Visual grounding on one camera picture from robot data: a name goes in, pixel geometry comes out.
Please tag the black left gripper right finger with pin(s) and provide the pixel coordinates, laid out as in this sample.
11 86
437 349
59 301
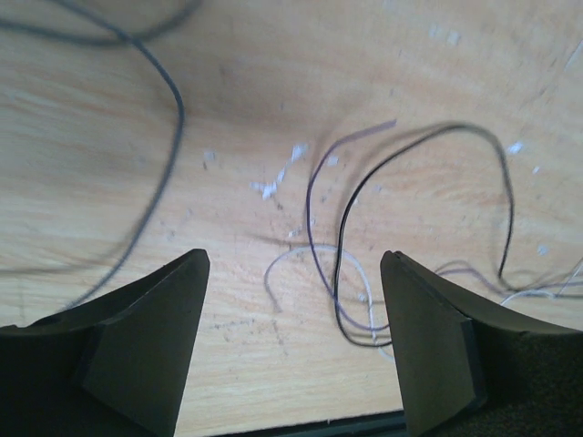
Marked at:
469 367

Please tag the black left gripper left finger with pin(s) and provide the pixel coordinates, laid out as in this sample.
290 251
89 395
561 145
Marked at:
114 366

